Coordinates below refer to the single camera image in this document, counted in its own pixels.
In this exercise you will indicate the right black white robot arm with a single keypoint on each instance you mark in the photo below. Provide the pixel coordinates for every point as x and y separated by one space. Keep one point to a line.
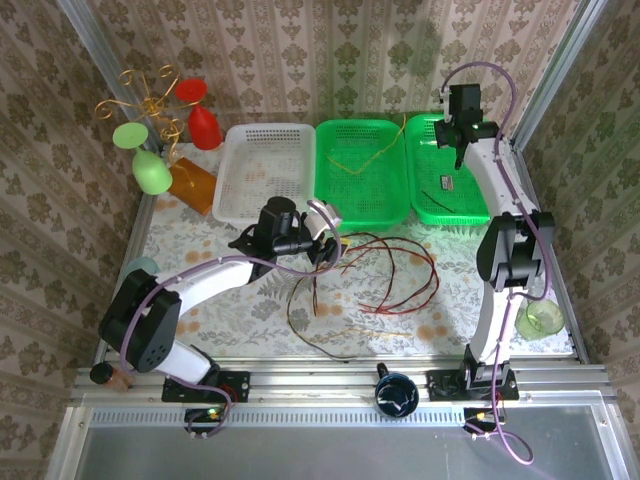
492 185

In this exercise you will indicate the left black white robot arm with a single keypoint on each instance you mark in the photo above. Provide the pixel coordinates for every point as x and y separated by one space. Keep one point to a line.
215 280

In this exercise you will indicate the green plastic basket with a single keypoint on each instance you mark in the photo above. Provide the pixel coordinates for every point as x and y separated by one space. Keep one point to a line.
357 200
430 160

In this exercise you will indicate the small printed label card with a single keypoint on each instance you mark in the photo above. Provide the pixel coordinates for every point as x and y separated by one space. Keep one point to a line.
447 182

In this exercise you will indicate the white plastic basket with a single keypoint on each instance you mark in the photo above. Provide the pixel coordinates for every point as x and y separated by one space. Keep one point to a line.
265 165

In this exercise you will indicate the brown wooden block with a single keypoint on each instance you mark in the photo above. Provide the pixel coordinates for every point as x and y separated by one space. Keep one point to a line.
195 187

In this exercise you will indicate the floral tablecloth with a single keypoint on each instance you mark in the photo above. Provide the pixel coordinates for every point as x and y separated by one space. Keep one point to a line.
240 320

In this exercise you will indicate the red plastic wine glass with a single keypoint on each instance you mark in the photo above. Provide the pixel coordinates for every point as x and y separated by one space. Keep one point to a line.
202 127

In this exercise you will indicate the green plastic wine glass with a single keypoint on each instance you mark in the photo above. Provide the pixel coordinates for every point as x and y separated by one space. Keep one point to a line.
150 172

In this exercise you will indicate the teal cup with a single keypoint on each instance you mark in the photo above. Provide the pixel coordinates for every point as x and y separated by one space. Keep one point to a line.
142 264

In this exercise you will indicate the dark blue mug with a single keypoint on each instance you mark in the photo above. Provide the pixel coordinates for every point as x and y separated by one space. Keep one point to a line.
396 395

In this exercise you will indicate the grey metal panel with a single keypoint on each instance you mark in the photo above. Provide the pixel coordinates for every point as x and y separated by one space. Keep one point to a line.
325 450

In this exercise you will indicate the left small circuit board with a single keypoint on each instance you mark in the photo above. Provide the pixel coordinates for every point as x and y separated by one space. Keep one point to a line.
205 415

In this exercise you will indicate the small circuit board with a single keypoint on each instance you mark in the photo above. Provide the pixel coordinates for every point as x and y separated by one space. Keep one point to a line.
482 417
205 415

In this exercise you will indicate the clear green plastic cup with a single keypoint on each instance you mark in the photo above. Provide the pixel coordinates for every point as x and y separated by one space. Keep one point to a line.
542 322

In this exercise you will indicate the right small circuit board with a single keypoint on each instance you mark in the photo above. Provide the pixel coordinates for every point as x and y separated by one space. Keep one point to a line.
482 417

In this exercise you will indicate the black capped spice bottle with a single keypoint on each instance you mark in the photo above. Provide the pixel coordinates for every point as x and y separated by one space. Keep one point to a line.
102 373

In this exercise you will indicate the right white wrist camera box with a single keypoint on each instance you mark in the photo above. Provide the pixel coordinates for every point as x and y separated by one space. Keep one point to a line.
444 95

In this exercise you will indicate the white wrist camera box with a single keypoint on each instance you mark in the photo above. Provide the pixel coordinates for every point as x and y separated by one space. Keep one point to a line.
320 217
444 95

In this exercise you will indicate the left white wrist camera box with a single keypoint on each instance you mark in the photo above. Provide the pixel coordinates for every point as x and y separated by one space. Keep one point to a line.
320 217

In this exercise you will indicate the aluminium extrusion frame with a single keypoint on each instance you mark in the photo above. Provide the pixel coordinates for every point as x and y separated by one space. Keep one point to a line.
325 372

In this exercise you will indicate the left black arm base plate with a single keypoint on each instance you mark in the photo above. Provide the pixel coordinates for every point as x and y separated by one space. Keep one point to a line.
240 385

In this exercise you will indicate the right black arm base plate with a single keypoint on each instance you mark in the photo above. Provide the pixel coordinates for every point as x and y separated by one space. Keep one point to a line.
442 387

